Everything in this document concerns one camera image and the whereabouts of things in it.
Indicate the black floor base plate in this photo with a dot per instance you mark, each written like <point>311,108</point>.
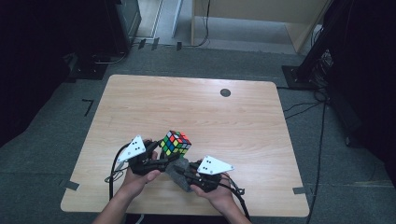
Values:
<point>88,70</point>

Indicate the person's right hand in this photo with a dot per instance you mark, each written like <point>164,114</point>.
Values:
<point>219,197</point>

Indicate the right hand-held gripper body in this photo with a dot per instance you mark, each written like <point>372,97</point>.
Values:
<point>207,179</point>

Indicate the black metal stand with base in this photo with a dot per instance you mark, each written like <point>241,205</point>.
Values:
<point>306,65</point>

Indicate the dark curtain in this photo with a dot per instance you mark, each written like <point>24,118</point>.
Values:
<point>37,62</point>
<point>370,77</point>

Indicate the round grey table grommet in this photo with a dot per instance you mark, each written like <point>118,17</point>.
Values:
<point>225,92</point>

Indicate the grey tape strip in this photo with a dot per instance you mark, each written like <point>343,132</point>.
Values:
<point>299,190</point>
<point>71,185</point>

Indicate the light wooden cabinet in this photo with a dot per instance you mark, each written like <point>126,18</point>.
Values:
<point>258,12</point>

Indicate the multicoloured puzzle cube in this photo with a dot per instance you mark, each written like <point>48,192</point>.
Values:
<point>175,143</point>

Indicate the short black floor tape piece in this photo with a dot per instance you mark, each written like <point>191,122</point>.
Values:
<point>155,43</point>
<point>142,43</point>
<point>179,46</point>

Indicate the grey knitted cloth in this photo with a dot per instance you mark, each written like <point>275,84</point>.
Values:
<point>180,179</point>

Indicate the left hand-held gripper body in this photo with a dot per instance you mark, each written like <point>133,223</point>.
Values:
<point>138,161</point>

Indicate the person's left hand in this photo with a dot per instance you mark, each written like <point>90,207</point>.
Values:
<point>137,183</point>

